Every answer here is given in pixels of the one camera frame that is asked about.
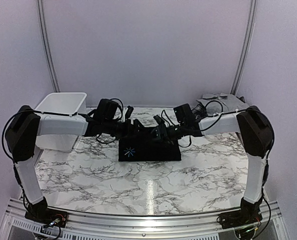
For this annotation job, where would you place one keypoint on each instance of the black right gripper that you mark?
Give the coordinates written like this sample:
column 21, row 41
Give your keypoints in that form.
column 163, row 133

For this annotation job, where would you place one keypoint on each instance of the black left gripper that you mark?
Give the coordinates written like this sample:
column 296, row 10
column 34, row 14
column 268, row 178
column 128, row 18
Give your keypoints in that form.
column 127, row 132

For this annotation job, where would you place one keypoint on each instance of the black garment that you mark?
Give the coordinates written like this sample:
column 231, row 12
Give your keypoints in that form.
column 145, row 150

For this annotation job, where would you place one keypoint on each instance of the grey button-up shirt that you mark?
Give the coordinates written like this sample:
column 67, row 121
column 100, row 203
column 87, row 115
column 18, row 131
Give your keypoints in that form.
column 229, row 102

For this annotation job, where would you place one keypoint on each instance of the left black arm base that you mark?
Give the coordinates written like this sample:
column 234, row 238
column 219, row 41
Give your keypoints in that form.
column 41, row 213

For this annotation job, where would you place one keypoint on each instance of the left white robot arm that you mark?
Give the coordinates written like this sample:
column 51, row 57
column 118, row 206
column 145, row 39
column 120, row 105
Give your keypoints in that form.
column 27, row 124

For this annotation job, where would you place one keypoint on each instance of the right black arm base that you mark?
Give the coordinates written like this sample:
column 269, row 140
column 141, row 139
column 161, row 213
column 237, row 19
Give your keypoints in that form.
column 249, row 213

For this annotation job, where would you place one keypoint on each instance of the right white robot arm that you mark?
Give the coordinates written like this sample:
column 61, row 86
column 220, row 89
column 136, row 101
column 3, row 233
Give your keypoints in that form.
column 254, row 127

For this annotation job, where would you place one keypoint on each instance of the white plastic laundry bin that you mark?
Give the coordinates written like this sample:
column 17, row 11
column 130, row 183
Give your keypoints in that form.
column 56, row 145

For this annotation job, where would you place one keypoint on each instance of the black white plaid shirt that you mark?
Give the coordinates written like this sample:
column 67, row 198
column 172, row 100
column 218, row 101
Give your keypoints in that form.
column 200, row 109

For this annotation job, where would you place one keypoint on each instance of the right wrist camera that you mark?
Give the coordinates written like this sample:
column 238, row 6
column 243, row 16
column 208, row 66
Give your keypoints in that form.
column 184, row 115

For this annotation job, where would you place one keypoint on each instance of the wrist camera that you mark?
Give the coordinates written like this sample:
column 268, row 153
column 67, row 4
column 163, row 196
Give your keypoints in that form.
column 106, row 110
column 184, row 115

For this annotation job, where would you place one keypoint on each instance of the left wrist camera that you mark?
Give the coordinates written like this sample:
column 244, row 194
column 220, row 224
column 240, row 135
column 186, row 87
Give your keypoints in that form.
column 106, row 110

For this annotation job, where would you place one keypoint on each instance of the left aluminium wall post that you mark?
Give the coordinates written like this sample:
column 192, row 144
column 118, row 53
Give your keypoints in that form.
column 46, row 45

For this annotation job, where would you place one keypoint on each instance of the aluminium wall post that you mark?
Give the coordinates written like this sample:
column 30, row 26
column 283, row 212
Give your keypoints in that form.
column 247, row 41
column 46, row 45

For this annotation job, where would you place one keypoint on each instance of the aluminium front frame rail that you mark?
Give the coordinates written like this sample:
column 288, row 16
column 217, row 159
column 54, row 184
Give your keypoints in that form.
column 196, row 226

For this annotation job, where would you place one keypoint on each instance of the right aluminium wall post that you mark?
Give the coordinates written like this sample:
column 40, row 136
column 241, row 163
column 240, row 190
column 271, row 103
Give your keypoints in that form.
column 247, row 41

